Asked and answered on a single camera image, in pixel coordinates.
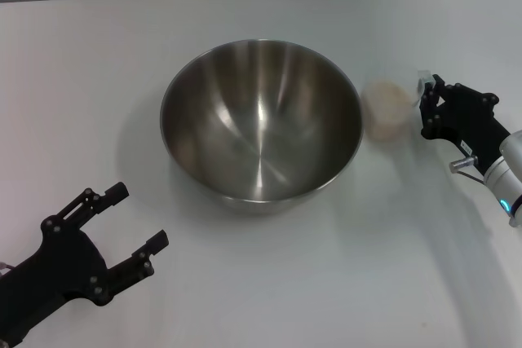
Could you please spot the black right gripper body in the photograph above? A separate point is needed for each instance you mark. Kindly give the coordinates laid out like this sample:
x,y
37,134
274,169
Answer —
x,y
469,120

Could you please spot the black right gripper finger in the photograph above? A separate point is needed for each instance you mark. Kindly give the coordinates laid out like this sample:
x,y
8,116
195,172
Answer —
x,y
439,83
427,111

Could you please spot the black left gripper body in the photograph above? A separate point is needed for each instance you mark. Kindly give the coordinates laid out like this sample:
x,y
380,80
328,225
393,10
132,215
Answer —
x,y
57,270

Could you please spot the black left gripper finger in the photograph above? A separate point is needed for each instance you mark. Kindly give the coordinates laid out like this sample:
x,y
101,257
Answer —
x,y
134,264
91,201

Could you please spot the clear plastic measuring cup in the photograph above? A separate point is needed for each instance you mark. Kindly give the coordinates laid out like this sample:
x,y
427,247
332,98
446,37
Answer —
x,y
387,124

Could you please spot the white rice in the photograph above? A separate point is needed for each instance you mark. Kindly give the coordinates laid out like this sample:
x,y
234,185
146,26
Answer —
x,y
385,97

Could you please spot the stainless steel mixing bowl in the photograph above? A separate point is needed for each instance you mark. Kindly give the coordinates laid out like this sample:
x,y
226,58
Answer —
x,y
261,128

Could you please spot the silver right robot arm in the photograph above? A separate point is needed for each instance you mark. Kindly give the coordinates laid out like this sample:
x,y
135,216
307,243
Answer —
x,y
510,177

